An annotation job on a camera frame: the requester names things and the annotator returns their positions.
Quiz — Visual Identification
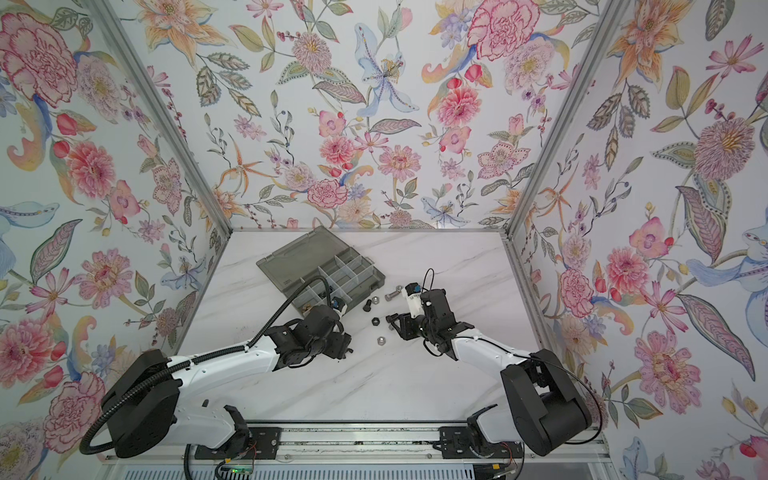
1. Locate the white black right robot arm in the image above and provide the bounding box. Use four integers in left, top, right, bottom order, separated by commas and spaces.
386, 283, 594, 456

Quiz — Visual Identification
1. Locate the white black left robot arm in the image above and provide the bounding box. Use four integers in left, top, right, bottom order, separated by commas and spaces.
79, 304, 352, 458

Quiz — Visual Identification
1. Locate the silver threaded bolt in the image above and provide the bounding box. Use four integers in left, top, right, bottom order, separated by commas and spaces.
385, 285, 403, 302

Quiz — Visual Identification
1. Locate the grey plastic organizer box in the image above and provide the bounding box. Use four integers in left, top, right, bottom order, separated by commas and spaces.
257, 227, 386, 316

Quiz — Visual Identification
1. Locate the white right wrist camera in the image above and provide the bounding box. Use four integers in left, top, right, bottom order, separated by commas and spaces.
403, 282, 423, 318

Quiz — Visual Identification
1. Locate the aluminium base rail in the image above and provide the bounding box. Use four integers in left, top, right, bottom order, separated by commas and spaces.
101, 419, 610, 466

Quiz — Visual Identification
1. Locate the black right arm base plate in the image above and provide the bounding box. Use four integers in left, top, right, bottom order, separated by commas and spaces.
437, 425, 523, 461

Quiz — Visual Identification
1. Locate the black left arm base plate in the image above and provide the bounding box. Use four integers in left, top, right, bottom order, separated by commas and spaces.
193, 427, 283, 461

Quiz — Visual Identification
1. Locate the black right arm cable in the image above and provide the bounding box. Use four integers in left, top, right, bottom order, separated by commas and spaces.
563, 374, 604, 448

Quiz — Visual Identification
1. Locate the black corrugated cable conduit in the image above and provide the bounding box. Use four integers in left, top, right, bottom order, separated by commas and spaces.
79, 275, 334, 457

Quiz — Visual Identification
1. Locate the aluminium corner frame post right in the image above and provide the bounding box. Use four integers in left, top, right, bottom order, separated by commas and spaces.
505, 0, 627, 241

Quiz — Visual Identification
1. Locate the aluminium corner frame post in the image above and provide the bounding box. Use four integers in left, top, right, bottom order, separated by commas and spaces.
505, 0, 627, 241
85, 0, 233, 240

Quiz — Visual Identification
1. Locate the aluminium corner frame post left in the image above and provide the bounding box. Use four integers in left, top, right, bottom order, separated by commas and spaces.
85, 0, 233, 240

